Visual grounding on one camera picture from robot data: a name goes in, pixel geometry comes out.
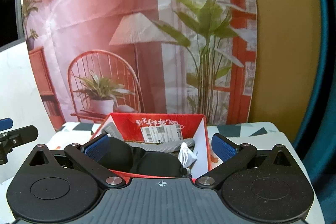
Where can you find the red strawberry cardboard box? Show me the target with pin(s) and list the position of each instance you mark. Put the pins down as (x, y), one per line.
(193, 126)

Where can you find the white shipping label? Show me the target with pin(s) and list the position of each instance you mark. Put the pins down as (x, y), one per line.
(162, 134)

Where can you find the printed room scene backdrop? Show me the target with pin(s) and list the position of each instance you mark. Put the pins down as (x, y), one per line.
(93, 57)

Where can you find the tan wooden board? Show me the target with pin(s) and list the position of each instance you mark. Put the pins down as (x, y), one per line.
(289, 34)

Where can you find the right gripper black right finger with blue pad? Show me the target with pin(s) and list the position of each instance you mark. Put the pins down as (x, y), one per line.
(234, 158)

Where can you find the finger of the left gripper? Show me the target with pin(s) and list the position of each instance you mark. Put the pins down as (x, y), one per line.
(5, 124)

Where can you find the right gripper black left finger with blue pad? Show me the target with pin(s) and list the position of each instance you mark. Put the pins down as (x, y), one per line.
(85, 158)

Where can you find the white board panel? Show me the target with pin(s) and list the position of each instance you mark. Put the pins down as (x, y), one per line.
(21, 101)

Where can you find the white patterned tablecloth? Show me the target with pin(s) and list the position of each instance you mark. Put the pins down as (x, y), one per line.
(263, 135)

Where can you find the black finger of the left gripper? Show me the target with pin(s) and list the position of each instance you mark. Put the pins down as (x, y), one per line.
(16, 138)

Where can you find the white crumpled cloth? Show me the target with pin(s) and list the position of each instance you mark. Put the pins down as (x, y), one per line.
(186, 156)

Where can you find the black eye mask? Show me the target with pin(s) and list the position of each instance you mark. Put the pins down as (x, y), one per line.
(125, 158)

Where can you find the grey knitted cloth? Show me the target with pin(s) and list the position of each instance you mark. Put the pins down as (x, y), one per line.
(172, 147)

